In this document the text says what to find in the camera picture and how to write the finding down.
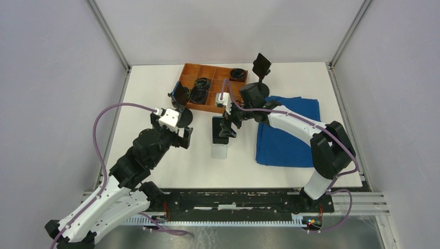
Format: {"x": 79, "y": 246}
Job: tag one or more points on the black phone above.
{"x": 261, "y": 66}
{"x": 179, "y": 96}
{"x": 216, "y": 129}

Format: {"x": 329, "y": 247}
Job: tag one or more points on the wooden compartment tray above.
{"x": 220, "y": 82}

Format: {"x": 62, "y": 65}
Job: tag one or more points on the white toothed cable duct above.
{"x": 295, "y": 221}

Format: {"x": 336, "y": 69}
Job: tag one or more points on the aluminium frame post right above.
{"x": 364, "y": 7}

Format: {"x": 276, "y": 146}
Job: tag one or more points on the aluminium frame post left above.
{"x": 106, "y": 29}

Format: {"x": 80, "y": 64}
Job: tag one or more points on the black phone stand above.
{"x": 186, "y": 117}
{"x": 263, "y": 88}

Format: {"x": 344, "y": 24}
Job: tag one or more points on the silver metal phone stand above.
{"x": 219, "y": 151}

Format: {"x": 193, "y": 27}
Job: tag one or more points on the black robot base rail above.
{"x": 237, "y": 205}

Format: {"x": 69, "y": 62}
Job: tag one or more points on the rolled tie centre top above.
{"x": 202, "y": 83}

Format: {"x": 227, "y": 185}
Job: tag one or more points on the rolled tie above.
{"x": 202, "y": 83}
{"x": 198, "y": 96}
{"x": 238, "y": 75}

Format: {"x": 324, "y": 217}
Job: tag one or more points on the aluminium frame post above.
{"x": 106, "y": 29}
{"x": 364, "y": 7}

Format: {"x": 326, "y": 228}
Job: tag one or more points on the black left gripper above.
{"x": 179, "y": 141}

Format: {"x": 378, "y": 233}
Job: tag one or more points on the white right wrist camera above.
{"x": 223, "y": 100}

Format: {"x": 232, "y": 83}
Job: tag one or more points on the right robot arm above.
{"x": 331, "y": 149}

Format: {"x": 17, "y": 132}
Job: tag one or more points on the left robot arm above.
{"x": 124, "y": 194}

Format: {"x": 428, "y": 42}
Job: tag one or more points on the rolled tie front centre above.
{"x": 198, "y": 96}

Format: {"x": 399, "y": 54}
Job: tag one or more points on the rolled tie back right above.
{"x": 238, "y": 75}

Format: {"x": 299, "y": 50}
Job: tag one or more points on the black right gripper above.
{"x": 224, "y": 132}

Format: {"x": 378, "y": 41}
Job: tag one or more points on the blue cloth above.
{"x": 275, "y": 147}

